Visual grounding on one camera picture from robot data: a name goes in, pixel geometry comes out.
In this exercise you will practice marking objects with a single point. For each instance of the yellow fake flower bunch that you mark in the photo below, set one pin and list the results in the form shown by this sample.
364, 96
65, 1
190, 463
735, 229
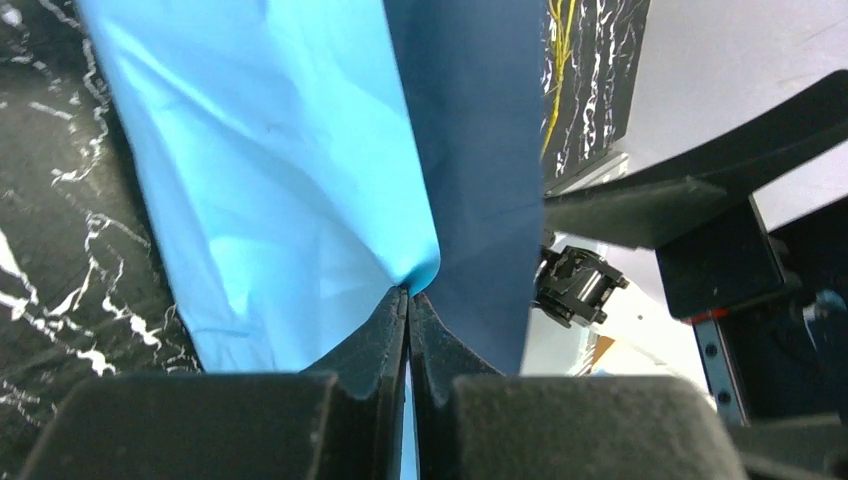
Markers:
558, 51

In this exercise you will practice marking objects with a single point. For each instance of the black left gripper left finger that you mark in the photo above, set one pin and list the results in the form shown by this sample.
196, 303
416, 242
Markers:
341, 418

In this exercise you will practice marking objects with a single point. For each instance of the blue wrapping paper sheet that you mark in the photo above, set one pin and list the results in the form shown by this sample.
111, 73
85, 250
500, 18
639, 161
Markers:
299, 158

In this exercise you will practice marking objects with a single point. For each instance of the aluminium extrusion frame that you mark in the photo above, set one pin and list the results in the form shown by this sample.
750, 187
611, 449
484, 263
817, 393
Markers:
610, 167

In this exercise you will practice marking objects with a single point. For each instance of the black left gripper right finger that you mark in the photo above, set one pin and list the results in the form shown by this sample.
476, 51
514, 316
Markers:
472, 422

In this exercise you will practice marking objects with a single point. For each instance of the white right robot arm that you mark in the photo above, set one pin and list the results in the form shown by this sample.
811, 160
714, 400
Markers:
768, 308

